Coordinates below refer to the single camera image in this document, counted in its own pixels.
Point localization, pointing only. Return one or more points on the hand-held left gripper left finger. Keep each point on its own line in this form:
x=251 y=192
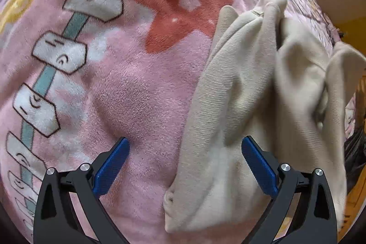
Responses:
x=110 y=166

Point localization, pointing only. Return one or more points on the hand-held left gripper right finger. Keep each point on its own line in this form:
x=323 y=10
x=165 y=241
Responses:
x=260 y=166

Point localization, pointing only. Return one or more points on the beige garment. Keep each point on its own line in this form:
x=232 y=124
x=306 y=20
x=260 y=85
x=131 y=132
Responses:
x=228 y=89

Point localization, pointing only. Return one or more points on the pink printed blanket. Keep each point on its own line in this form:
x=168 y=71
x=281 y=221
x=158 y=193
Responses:
x=128 y=84

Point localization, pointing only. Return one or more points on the dark cloth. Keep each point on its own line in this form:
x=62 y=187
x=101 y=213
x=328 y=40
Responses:
x=356 y=152

